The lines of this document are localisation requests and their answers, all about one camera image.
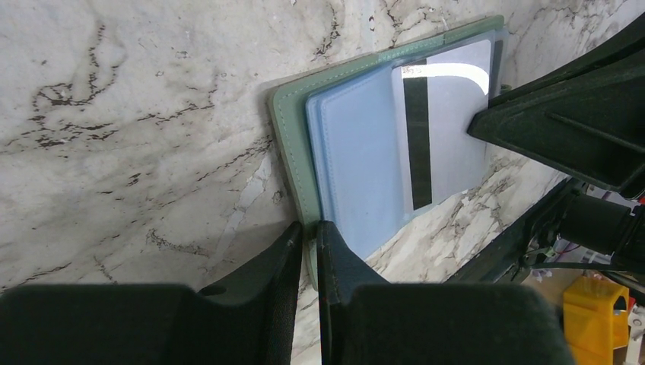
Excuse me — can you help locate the green card holder wallet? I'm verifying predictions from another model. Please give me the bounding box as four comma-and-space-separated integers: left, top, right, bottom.
268, 14, 504, 290

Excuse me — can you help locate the yellow object in background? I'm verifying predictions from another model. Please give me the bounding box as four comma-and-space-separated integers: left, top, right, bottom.
563, 276, 629, 364

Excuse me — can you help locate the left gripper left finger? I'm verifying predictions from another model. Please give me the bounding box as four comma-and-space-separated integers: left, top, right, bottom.
1, 222, 303, 364

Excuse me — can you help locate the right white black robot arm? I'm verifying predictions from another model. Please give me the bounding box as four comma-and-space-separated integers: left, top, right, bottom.
451, 17, 644, 290

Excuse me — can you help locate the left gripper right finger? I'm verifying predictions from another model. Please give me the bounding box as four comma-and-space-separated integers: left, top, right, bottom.
316, 221, 574, 364

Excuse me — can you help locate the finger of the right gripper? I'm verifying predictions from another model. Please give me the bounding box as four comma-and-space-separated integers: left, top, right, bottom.
468, 51, 644, 192
489, 14, 644, 109

